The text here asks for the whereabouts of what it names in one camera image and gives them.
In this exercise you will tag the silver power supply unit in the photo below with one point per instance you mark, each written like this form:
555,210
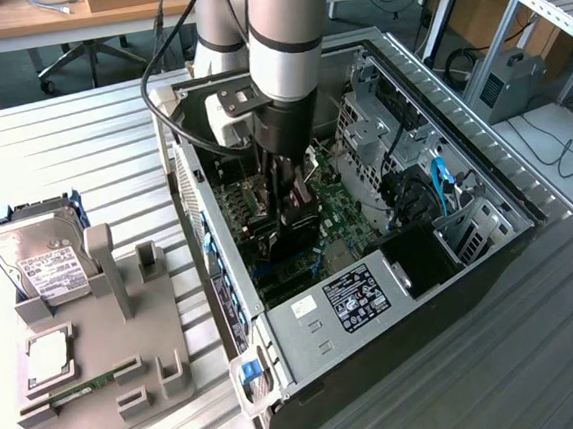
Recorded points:
322,332

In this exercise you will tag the aluminium slat shelf frame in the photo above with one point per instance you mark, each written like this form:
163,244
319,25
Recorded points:
549,6

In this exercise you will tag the green RAM stick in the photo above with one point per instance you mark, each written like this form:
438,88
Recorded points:
81,390

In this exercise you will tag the open black PC case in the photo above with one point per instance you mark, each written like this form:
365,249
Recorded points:
404,355

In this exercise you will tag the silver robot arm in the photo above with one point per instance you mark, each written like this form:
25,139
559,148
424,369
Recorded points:
286,34

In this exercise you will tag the silver CPU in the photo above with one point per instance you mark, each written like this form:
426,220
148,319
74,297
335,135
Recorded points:
48,358

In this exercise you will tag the office chair base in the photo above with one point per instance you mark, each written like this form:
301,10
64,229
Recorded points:
92,56

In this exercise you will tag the blue case release latch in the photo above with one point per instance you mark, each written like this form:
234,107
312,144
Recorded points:
250,369

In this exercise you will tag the green graphics card black cooler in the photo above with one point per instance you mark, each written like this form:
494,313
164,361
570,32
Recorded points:
293,239

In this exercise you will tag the blue disk caddy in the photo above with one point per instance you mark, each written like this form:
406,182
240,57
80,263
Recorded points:
79,205

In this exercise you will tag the silver disk bay bracket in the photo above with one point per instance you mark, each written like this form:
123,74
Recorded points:
469,238

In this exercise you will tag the grey parts rack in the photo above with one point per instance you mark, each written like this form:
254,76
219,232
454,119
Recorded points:
102,341

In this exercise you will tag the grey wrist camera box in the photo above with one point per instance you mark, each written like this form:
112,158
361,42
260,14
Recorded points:
228,126

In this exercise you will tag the perforated silver disk bay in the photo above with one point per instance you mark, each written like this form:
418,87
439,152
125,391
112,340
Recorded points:
366,205

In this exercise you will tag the silver hard disk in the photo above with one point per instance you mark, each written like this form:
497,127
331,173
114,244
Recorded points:
44,256

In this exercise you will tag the CPU socket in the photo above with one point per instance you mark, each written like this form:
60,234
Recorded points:
256,199

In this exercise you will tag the wooden desk white frame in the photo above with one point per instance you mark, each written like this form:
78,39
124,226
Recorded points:
9,23

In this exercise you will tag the green motherboard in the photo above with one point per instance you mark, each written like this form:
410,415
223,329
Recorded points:
336,205

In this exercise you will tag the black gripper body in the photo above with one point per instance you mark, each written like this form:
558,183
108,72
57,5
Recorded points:
286,124

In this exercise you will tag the grey controller box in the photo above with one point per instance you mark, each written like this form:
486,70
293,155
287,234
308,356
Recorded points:
511,89

